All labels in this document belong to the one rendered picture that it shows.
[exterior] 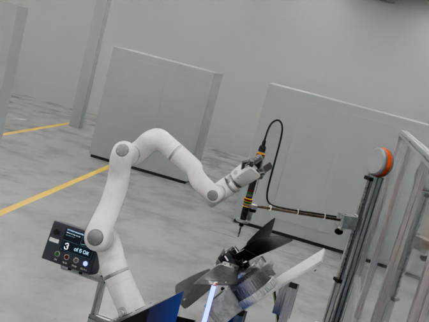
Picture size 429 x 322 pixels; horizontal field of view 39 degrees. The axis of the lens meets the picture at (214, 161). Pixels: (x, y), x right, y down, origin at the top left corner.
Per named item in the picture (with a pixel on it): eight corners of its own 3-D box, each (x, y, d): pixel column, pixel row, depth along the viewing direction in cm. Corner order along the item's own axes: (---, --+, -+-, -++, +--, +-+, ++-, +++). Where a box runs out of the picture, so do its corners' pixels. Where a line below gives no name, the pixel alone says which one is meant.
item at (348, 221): (349, 227, 343) (353, 213, 341) (356, 231, 336) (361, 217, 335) (334, 225, 339) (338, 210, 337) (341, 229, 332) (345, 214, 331)
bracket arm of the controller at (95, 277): (106, 282, 298) (107, 276, 297) (103, 283, 295) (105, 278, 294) (62, 266, 302) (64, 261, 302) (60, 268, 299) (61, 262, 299)
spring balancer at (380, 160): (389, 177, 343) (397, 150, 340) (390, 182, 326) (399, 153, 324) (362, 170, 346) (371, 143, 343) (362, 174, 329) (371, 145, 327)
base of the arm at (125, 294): (135, 314, 253) (117, 273, 256) (105, 328, 263) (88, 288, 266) (162, 300, 269) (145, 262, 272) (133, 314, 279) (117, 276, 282)
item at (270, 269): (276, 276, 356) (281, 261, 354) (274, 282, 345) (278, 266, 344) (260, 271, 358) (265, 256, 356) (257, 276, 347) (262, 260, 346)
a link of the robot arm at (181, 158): (172, 147, 263) (225, 193, 259) (184, 144, 278) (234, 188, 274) (160, 162, 265) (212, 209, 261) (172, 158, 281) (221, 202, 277)
